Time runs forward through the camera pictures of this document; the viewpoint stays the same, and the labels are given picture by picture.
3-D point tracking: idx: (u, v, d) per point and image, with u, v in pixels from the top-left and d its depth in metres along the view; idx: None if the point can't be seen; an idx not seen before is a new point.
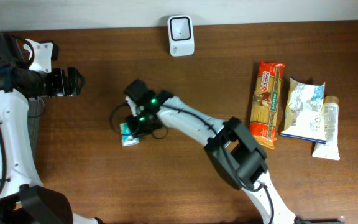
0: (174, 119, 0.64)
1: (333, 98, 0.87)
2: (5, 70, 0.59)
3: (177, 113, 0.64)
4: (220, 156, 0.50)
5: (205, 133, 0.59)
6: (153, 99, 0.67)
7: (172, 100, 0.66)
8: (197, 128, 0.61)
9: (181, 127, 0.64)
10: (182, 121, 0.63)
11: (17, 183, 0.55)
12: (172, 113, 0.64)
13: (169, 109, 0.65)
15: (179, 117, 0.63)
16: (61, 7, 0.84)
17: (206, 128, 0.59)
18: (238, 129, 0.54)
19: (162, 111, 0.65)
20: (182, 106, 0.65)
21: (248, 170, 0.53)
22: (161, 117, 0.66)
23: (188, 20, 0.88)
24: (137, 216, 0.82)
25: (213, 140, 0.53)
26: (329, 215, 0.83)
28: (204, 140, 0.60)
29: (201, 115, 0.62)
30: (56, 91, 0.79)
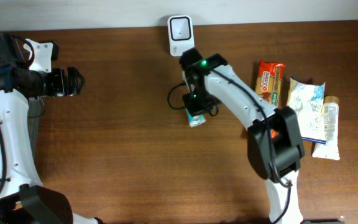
0: (224, 88, 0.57)
1: (333, 98, 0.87)
2: (5, 69, 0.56)
3: (228, 83, 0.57)
4: (263, 140, 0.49)
5: (253, 113, 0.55)
6: (204, 61, 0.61)
7: (224, 70, 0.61)
8: (245, 105, 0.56)
9: (228, 99, 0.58)
10: (232, 91, 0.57)
11: (17, 183, 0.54)
12: (222, 81, 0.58)
13: (220, 77, 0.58)
15: (230, 88, 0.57)
16: (61, 7, 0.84)
17: (255, 109, 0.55)
18: (289, 120, 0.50)
19: (209, 75, 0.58)
20: (234, 77, 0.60)
21: (284, 163, 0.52)
22: (208, 80, 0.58)
23: (188, 20, 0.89)
24: (137, 216, 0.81)
25: (259, 123, 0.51)
26: (329, 214, 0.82)
28: (249, 120, 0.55)
29: (253, 94, 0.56)
30: (55, 91, 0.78)
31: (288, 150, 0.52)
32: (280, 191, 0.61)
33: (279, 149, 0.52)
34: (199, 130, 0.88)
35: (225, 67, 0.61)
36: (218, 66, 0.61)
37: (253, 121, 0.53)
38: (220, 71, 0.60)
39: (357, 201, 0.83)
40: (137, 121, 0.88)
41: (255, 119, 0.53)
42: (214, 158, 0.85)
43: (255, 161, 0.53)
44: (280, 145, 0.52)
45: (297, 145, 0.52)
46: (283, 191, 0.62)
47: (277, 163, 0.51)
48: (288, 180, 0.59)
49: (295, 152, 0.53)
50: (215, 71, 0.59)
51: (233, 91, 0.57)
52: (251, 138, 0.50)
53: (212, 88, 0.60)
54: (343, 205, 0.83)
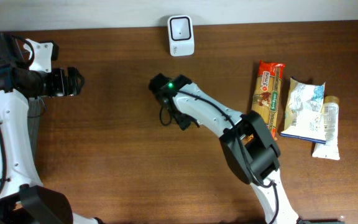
0: (191, 104, 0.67)
1: (333, 98, 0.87)
2: (5, 70, 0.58)
3: (194, 100, 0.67)
4: (235, 147, 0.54)
5: (221, 122, 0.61)
6: (170, 84, 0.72)
7: (190, 88, 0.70)
8: (214, 117, 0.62)
9: (197, 113, 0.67)
10: (199, 107, 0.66)
11: (17, 183, 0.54)
12: (189, 99, 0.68)
13: (187, 96, 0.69)
15: (196, 103, 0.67)
16: (61, 7, 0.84)
17: (222, 119, 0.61)
18: (255, 124, 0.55)
19: (176, 96, 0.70)
20: (199, 93, 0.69)
21: (261, 165, 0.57)
22: (178, 101, 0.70)
23: (188, 20, 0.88)
24: (137, 216, 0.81)
25: (229, 131, 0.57)
26: (329, 214, 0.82)
28: (219, 130, 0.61)
29: (219, 105, 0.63)
30: (56, 91, 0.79)
31: (263, 152, 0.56)
32: (266, 193, 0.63)
33: (254, 152, 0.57)
34: (199, 130, 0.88)
35: (191, 86, 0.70)
36: (183, 86, 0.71)
37: (224, 130, 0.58)
38: (186, 90, 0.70)
39: (357, 201, 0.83)
40: (137, 121, 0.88)
41: (227, 128, 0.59)
42: (214, 158, 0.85)
43: (234, 167, 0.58)
44: (255, 148, 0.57)
45: (270, 145, 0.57)
46: (270, 192, 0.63)
47: (253, 167, 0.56)
48: (272, 179, 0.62)
49: (270, 152, 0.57)
50: (181, 91, 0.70)
51: (199, 106, 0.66)
52: (224, 147, 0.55)
53: (184, 107, 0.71)
54: (343, 205, 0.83)
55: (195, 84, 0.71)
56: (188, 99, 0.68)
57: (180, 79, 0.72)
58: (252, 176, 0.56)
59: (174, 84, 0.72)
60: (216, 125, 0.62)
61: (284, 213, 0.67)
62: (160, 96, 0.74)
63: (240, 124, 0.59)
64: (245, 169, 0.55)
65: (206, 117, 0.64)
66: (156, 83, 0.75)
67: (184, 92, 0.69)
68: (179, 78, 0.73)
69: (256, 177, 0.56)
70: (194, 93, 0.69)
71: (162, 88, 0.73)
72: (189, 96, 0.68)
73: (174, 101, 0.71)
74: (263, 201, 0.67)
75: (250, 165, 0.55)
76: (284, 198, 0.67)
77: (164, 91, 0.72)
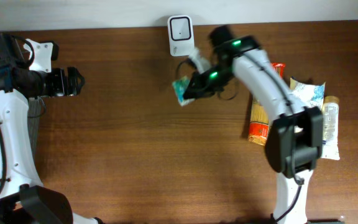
0: (254, 73, 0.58)
1: (333, 98, 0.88)
2: (5, 70, 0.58)
3: (259, 71, 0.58)
4: (284, 137, 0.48)
5: (281, 106, 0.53)
6: (237, 42, 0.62)
7: (259, 55, 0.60)
8: (274, 96, 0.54)
9: (254, 86, 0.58)
10: (263, 80, 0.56)
11: (17, 183, 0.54)
12: (253, 68, 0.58)
13: (252, 62, 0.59)
15: (263, 74, 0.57)
16: (61, 7, 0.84)
17: (284, 102, 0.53)
18: (314, 121, 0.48)
19: (242, 58, 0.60)
20: (266, 65, 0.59)
21: (301, 161, 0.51)
22: (238, 63, 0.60)
23: (188, 20, 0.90)
24: (137, 216, 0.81)
25: (286, 117, 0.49)
26: (329, 214, 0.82)
28: (273, 112, 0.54)
29: (284, 86, 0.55)
30: (56, 91, 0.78)
31: (307, 149, 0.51)
32: (289, 187, 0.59)
33: (299, 145, 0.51)
34: (199, 130, 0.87)
35: (258, 53, 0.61)
36: (250, 51, 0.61)
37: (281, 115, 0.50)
38: (255, 56, 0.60)
39: (357, 201, 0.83)
40: (137, 121, 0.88)
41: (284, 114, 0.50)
42: (214, 158, 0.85)
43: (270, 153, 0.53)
44: (301, 144, 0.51)
45: (317, 145, 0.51)
46: (293, 188, 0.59)
47: (293, 160, 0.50)
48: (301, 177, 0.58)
49: (314, 152, 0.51)
50: (246, 55, 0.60)
51: (267, 79, 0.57)
52: (273, 130, 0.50)
53: (240, 71, 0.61)
54: (343, 205, 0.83)
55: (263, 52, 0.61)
56: (245, 64, 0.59)
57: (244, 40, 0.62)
58: (286, 168, 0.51)
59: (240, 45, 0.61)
60: (276, 107, 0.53)
61: (296, 211, 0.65)
62: (220, 51, 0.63)
63: (298, 114, 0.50)
64: (283, 161, 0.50)
65: (265, 94, 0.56)
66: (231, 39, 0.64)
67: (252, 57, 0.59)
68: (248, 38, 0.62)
69: (289, 171, 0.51)
70: (260, 63, 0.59)
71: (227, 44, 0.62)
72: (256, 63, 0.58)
73: (234, 61, 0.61)
74: (281, 195, 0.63)
75: (289, 158, 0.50)
76: (303, 199, 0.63)
77: (227, 46, 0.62)
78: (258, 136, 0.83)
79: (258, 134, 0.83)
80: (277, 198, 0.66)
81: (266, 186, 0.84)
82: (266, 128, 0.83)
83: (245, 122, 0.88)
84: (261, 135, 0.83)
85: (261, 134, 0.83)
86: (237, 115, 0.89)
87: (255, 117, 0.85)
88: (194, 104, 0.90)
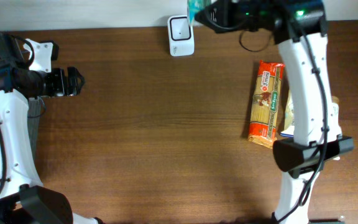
0: (303, 75, 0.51)
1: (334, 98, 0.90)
2: (5, 70, 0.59)
3: (309, 73, 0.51)
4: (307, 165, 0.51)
5: (316, 129, 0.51)
6: (301, 12, 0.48)
7: (318, 46, 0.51)
8: (312, 117, 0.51)
9: (296, 86, 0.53)
10: (306, 84, 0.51)
11: (17, 183, 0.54)
12: (306, 63, 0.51)
13: (307, 60, 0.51)
15: (311, 80, 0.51)
16: (62, 7, 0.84)
17: (321, 128, 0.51)
18: (342, 154, 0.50)
19: (298, 43, 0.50)
20: (321, 66, 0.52)
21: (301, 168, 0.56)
22: (291, 50, 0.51)
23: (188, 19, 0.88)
24: (136, 216, 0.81)
25: (317, 148, 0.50)
26: (329, 214, 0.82)
28: (305, 133, 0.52)
29: (327, 105, 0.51)
30: (56, 91, 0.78)
31: None
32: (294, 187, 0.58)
33: None
34: (200, 130, 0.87)
35: (321, 41, 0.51)
36: (312, 35, 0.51)
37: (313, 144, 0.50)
38: (313, 45, 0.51)
39: (357, 201, 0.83)
40: (137, 121, 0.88)
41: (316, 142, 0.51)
42: (214, 158, 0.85)
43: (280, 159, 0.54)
44: None
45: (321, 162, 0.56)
46: (297, 188, 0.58)
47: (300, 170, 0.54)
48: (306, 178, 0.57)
49: None
50: (308, 42, 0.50)
51: (314, 86, 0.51)
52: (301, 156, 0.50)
53: (293, 59, 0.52)
54: (343, 205, 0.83)
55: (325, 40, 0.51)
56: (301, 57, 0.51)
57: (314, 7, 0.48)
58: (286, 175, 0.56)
59: (306, 14, 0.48)
60: (311, 127, 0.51)
61: (298, 211, 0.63)
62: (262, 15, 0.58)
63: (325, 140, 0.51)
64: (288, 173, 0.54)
65: (304, 107, 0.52)
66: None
67: (311, 53, 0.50)
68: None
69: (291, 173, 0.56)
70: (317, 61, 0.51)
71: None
72: (312, 61, 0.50)
73: (289, 43, 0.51)
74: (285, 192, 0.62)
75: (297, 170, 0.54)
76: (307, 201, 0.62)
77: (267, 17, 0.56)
78: (258, 136, 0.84)
79: (258, 134, 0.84)
80: (281, 197, 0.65)
81: (266, 186, 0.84)
82: (266, 128, 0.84)
83: (245, 122, 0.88)
84: (261, 135, 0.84)
85: (261, 134, 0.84)
86: (238, 115, 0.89)
87: (255, 117, 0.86)
88: (194, 104, 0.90)
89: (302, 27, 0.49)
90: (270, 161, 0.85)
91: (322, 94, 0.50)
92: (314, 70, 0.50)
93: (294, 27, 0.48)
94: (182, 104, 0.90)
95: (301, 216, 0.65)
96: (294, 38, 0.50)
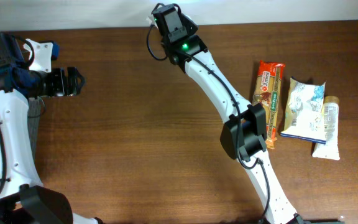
0: (204, 76, 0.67)
1: (333, 98, 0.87)
2: (5, 69, 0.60)
3: (207, 73, 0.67)
4: (237, 134, 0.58)
5: (230, 107, 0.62)
6: (185, 45, 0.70)
7: (206, 58, 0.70)
8: (223, 100, 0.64)
9: (205, 86, 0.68)
10: (212, 82, 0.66)
11: (17, 183, 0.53)
12: (202, 71, 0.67)
13: (201, 66, 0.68)
15: (211, 78, 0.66)
16: (61, 7, 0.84)
17: (232, 104, 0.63)
18: (258, 117, 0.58)
19: (191, 60, 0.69)
20: (213, 67, 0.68)
21: (250, 144, 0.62)
22: (189, 68, 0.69)
23: None
24: (136, 216, 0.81)
25: (233, 118, 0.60)
26: (329, 215, 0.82)
28: (224, 112, 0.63)
29: (230, 88, 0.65)
30: (56, 91, 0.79)
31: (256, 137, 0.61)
32: (255, 172, 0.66)
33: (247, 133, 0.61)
34: (199, 130, 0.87)
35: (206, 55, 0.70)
36: (198, 53, 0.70)
37: (230, 115, 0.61)
38: (202, 58, 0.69)
39: (357, 201, 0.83)
40: (136, 121, 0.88)
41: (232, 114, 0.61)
42: (214, 158, 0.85)
43: (226, 141, 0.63)
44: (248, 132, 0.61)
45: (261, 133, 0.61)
46: (258, 172, 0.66)
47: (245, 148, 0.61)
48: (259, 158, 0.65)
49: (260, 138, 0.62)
50: (196, 58, 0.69)
51: (215, 81, 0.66)
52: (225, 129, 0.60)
53: (192, 73, 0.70)
54: (343, 205, 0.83)
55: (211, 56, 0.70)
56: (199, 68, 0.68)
57: (194, 41, 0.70)
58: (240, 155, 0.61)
59: (189, 48, 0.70)
60: (225, 108, 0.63)
61: (279, 198, 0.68)
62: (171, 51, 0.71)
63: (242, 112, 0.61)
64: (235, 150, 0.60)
65: (214, 95, 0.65)
66: (168, 20, 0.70)
67: (201, 63, 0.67)
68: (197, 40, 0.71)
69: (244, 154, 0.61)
70: (208, 66, 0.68)
71: (168, 37, 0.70)
72: (206, 66, 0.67)
73: (185, 64, 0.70)
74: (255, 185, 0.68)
75: (242, 148, 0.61)
76: (276, 184, 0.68)
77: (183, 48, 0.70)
78: None
79: None
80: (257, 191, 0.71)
81: None
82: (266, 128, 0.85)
83: None
84: None
85: None
86: None
87: None
88: (194, 103, 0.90)
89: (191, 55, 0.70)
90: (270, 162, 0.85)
91: (224, 84, 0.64)
92: (209, 70, 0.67)
93: (184, 56, 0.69)
94: (181, 104, 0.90)
95: (286, 209, 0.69)
96: (188, 59, 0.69)
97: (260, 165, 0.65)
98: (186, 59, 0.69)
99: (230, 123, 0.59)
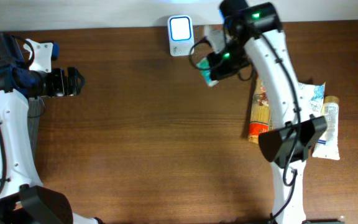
0: (268, 63, 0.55)
1: (334, 98, 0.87)
2: (6, 70, 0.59)
3: (275, 62, 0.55)
4: (287, 142, 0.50)
5: (289, 112, 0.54)
6: (257, 14, 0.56)
7: (277, 39, 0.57)
8: (283, 100, 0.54)
9: (266, 75, 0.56)
10: (275, 74, 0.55)
11: (17, 183, 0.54)
12: (269, 56, 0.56)
13: (268, 50, 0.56)
15: (278, 68, 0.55)
16: (61, 7, 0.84)
17: (293, 109, 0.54)
18: (317, 132, 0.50)
19: (259, 40, 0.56)
20: (283, 55, 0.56)
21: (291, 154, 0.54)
22: (253, 46, 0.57)
23: (188, 20, 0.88)
24: (137, 215, 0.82)
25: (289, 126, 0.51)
26: (329, 215, 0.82)
28: (281, 114, 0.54)
29: (296, 88, 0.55)
30: (56, 91, 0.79)
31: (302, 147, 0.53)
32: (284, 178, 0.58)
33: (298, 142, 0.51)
34: (199, 130, 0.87)
35: (278, 36, 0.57)
36: (270, 32, 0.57)
37: (287, 122, 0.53)
38: (271, 40, 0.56)
39: (357, 202, 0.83)
40: (137, 122, 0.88)
41: (289, 121, 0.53)
42: (214, 158, 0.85)
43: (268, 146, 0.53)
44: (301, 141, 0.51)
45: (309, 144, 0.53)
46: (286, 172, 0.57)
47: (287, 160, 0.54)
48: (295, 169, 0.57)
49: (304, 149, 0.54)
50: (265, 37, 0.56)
51: (280, 73, 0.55)
52: (275, 136, 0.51)
53: (252, 55, 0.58)
54: (343, 205, 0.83)
55: (283, 38, 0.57)
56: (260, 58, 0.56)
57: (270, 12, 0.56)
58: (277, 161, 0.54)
59: (261, 18, 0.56)
60: (284, 111, 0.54)
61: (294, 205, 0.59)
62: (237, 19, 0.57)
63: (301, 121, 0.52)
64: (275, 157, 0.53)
65: (275, 87, 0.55)
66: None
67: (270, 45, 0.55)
68: (270, 7, 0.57)
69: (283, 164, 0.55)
70: (277, 51, 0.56)
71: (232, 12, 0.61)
72: (273, 51, 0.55)
73: (250, 41, 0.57)
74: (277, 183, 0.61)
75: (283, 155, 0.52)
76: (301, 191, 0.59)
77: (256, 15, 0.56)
78: None
79: (258, 135, 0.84)
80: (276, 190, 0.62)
81: (266, 186, 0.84)
82: (266, 128, 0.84)
83: (245, 122, 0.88)
84: None
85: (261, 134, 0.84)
86: (238, 116, 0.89)
87: (255, 116, 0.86)
88: (194, 104, 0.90)
89: (260, 27, 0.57)
90: None
91: (291, 83, 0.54)
92: (277, 59, 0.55)
93: (252, 32, 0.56)
94: (182, 103, 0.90)
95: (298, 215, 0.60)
96: (255, 36, 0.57)
97: (293, 175, 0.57)
98: (253, 35, 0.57)
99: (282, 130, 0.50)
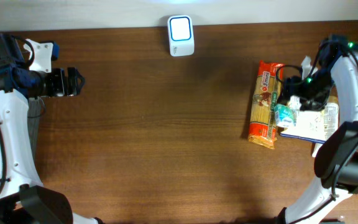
0: (350, 75, 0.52)
1: (333, 98, 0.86)
2: (6, 70, 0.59)
3: None
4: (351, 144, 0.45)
5: None
6: (350, 44, 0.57)
7: None
8: (357, 104, 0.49)
9: (345, 86, 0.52)
10: (355, 83, 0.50)
11: (17, 183, 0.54)
12: (353, 70, 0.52)
13: (354, 65, 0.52)
15: None
16: (61, 7, 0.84)
17: None
18: None
19: (347, 58, 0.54)
20: None
21: (348, 177, 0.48)
22: (340, 62, 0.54)
23: (188, 20, 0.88)
24: (137, 216, 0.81)
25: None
26: (328, 215, 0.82)
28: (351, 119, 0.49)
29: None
30: (56, 91, 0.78)
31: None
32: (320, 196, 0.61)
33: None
34: (200, 130, 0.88)
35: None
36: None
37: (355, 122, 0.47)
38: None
39: (357, 202, 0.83)
40: (137, 122, 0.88)
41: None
42: (214, 158, 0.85)
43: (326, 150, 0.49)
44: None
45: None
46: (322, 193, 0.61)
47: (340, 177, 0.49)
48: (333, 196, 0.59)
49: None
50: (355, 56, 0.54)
51: None
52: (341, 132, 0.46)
53: (337, 71, 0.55)
54: (343, 205, 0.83)
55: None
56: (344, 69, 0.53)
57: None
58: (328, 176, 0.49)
59: (354, 48, 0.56)
60: (355, 114, 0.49)
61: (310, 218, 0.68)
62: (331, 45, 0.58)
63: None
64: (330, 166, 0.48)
65: (352, 93, 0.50)
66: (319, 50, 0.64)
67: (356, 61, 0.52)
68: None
69: (330, 180, 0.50)
70: None
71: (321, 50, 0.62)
72: None
73: (339, 59, 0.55)
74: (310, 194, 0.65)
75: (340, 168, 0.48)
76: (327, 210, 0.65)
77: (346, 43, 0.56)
78: (258, 136, 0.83)
79: (258, 134, 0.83)
80: (304, 195, 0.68)
81: (266, 186, 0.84)
82: (266, 128, 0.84)
83: (245, 123, 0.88)
84: (261, 135, 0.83)
85: (261, 134, 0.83)
86: (238, 116, 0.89)
87: (254, 117, 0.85)
88: (194, 104, 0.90)
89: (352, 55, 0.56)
90: (270, 162, 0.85)
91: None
92: None
93: (344, 50, 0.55)
94: (182, 104, 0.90)
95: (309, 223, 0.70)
96: (344, 54, 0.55)
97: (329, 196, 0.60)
98: (344, 53, 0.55)
99: (351, 126, 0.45)
